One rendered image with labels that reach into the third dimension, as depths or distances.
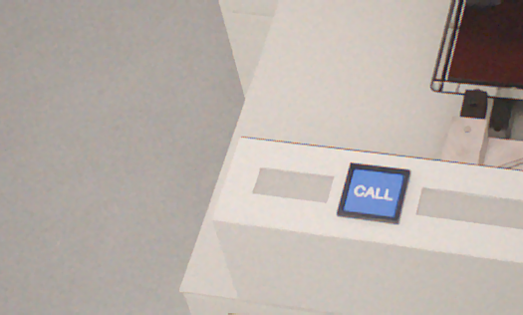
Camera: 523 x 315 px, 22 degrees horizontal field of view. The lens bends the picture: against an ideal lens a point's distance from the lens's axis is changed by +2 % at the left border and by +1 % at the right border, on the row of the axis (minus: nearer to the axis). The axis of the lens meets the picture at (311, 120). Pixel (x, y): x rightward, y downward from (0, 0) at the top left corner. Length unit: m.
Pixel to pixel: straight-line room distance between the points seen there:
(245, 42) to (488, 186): 0.88
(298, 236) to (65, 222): 1.30
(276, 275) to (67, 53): 1.51
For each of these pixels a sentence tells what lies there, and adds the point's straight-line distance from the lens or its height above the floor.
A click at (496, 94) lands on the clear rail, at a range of 1.31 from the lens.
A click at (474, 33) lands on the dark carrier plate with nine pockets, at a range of 1.36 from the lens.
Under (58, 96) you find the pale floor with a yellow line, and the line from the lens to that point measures 2.62.
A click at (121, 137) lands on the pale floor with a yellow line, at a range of 2.52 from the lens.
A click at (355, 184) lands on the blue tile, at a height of 0.96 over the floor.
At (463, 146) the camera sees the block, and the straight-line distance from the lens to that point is 1.26.
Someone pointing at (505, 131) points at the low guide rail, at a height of 0.85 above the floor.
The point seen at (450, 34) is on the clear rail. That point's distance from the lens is 1.36.
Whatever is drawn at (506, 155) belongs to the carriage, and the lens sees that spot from 1.29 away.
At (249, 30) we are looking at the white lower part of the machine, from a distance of 1.97.
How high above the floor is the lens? 1.92
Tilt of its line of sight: 51 degrees down
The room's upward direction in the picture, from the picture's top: 12 degrees counter-clockwise
